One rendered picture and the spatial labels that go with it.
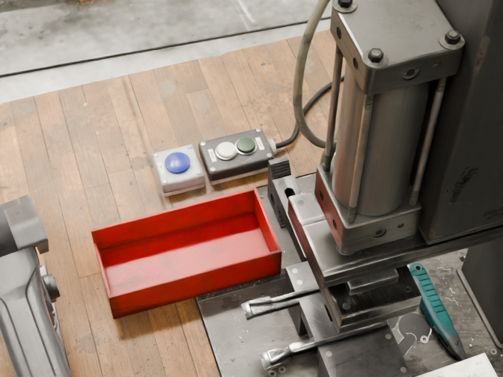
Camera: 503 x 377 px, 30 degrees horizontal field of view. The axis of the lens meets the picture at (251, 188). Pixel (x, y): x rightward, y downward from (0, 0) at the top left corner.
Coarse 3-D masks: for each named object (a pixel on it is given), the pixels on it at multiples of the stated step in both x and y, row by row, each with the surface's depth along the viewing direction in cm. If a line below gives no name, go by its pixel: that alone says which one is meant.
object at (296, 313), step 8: (288, 280) 128; (288, 288) 129; (296, 312) 128; (328, 312) 126; (296, 320) 129; (304, 320) 125; (296, 328) 131; (304, 328) 129; (320, 360) 121; (320, 368) 122; (320, 376) 123
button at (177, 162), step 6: (168, 156) 145; (174, 156) 145; (180, 156) 145; (186, 156) 145; (168, 162) 145; (174, 162) 145; (180, 162) 145; (186, 162) 145; (168, 168) 144; (174, 168) 144; (180, 168) 144; (186, 168) 144
